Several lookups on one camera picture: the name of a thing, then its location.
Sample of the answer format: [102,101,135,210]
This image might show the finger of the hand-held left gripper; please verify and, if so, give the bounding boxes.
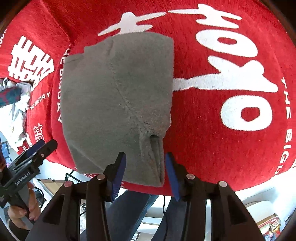
[9,139,46,166]
[22,139,58,167]

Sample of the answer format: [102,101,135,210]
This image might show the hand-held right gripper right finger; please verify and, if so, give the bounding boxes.
[165,152,265,241]

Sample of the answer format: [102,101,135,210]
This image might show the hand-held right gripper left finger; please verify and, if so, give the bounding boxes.
[25,152,127,241]

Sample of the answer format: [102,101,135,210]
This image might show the grey fleece garment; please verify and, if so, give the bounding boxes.
[60,31,175,188]

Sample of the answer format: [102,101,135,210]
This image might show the person's left forearm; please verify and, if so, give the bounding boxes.
[6,218,31,240]

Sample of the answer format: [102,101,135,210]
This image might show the person's left hand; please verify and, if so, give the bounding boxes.
[7,182,42,222]

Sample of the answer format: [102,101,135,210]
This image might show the white patterned cloth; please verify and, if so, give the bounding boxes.
[0,77,32,153]

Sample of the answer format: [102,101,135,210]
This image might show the cardboard box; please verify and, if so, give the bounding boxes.
[40,178,68,198]

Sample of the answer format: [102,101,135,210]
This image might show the person's blue jeans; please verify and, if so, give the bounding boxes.
[105,189,192,241]

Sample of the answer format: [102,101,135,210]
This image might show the red printed blanket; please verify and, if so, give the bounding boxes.
[0,0,296,197]

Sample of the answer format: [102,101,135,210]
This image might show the dark green red cloth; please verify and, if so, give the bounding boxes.
[0,87,23,108]

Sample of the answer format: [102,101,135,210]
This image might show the white furniture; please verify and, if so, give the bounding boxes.
[233,185,281,223]

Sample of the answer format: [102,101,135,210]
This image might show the colourful printed box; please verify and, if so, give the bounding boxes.
[257,214,286,240]

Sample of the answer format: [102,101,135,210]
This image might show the black cable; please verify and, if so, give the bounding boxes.
[161,195,168,217]

